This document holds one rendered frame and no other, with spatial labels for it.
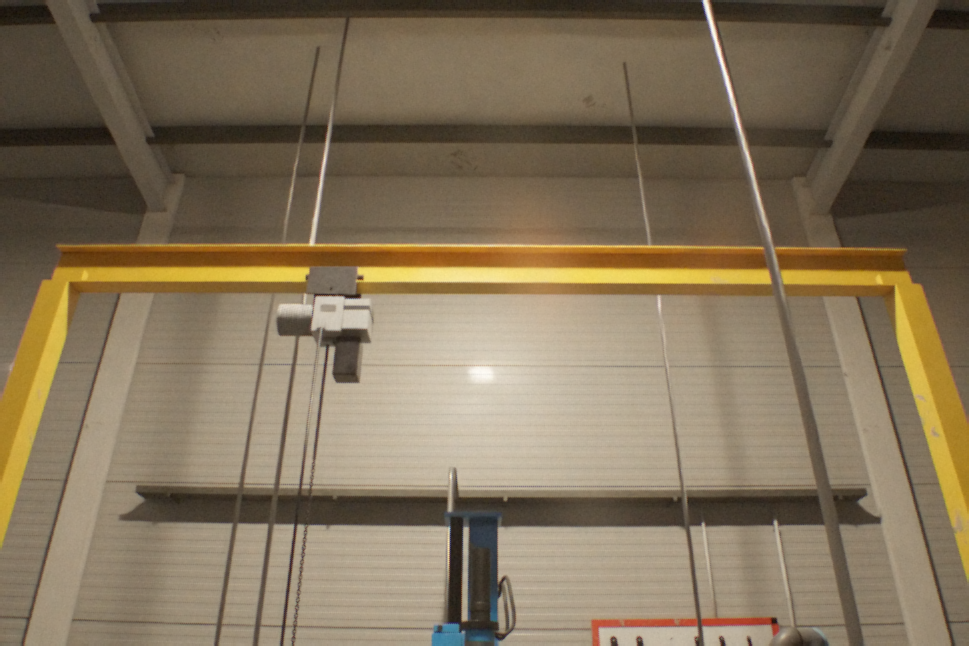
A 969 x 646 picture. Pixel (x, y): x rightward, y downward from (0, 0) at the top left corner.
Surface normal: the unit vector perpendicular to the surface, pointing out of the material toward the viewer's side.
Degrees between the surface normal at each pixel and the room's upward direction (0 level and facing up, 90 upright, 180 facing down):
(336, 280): 90
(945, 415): 90
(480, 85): 173
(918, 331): 90
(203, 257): 90
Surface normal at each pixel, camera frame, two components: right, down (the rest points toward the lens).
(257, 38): 0.00, 0.81
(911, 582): 0.00, -0.49
